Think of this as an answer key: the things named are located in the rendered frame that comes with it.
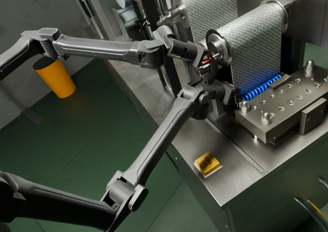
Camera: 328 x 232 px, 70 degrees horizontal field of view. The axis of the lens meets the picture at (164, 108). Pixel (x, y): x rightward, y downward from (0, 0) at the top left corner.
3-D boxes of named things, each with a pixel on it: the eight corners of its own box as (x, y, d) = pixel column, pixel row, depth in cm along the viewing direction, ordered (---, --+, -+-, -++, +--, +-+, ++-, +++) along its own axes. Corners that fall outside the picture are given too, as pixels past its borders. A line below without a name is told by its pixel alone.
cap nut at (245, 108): (238, 109, 92) (237, 101, 89) (246, 104, 93) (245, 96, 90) (245, 114, 89) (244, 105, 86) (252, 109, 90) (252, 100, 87)
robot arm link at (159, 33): (150, 70, 78) (146, 49, 71) (140, 51, 85) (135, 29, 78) (183, 60, 80) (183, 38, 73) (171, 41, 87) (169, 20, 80)
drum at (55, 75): (71, 82, 382) (50, 52, 346) (82, 86, 360) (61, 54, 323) (52, 96, 365) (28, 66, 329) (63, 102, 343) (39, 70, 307)
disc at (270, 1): (256, 28, 101) (258, -6, 90) (256, 28, 101) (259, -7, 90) (283, 42, 92) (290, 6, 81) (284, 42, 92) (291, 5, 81)
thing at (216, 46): (215, 41, 81) (222, 61, 84) (219, 38, 82) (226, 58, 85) (204, 41, 88) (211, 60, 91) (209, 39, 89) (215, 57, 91)
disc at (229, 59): (207, 55, 97) (203, 23, 86) (208, 55, 97) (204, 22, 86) (231, 73, 87) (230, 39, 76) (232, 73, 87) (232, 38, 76)
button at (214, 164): (195, 163, 95) (194, 160, 94) (210, 155, 96) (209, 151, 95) (205, 176, 90) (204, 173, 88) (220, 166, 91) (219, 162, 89)
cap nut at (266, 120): (258, 121, 85) (258, 112, 82) (266, 116, 86) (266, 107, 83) (266, 126, 82) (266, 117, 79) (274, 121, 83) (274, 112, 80)
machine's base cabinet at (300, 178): (117, 88, 327) (87, 31, 272) (157, 66, 338) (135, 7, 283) (244, 273, 138) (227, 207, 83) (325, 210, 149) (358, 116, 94)
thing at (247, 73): (235, 102, 98) (230, 65, 86) (278, 75, 102) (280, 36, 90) (235, 103, 97) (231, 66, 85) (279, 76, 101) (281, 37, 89)
